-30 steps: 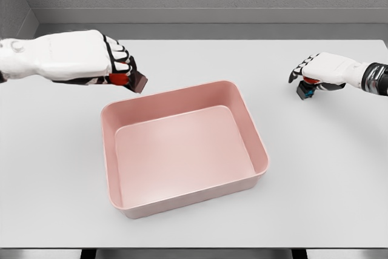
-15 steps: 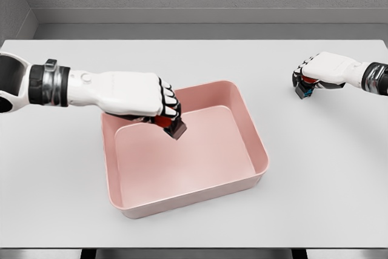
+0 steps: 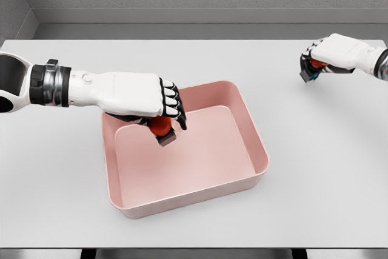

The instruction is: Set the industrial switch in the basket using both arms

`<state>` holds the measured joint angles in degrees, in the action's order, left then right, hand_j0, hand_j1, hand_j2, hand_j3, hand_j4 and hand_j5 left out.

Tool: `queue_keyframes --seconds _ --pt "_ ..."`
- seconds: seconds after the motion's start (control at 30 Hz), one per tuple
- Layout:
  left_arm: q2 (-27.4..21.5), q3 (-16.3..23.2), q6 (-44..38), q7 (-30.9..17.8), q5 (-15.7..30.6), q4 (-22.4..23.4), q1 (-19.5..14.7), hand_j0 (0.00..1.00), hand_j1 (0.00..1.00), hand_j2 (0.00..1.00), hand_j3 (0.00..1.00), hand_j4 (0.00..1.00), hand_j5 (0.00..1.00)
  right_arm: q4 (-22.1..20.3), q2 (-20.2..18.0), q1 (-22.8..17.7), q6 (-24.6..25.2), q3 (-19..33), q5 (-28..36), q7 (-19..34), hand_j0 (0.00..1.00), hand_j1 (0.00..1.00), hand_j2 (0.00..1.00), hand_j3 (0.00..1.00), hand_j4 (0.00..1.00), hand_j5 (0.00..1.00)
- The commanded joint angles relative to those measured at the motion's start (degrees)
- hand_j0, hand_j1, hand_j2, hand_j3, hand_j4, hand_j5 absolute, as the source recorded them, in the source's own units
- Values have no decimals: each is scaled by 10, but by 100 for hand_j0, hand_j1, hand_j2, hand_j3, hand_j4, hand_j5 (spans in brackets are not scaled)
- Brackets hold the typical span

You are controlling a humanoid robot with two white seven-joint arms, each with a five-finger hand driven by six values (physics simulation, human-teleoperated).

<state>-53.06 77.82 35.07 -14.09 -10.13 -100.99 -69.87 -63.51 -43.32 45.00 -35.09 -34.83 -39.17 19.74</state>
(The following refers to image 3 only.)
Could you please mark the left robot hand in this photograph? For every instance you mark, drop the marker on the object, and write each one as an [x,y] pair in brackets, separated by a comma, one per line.
[133,92]

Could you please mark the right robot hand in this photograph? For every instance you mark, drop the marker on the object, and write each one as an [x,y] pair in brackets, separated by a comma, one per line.
[339,49]

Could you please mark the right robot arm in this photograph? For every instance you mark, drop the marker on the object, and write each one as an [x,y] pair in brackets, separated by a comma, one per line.
[377,59]

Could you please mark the pink rectangular basket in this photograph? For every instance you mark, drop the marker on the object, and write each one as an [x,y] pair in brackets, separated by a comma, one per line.
[194,156]

